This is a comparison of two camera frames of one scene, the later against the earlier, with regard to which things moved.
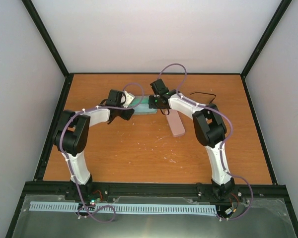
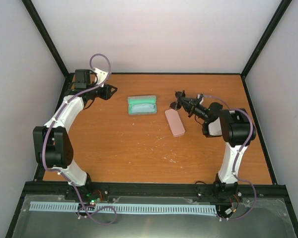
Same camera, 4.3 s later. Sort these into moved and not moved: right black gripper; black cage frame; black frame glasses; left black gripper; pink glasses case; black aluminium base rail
Moved: right black gripper; black frame glasses; left black gripper
Not moved: black aluminium base rail; pink glasses case; black cage frame
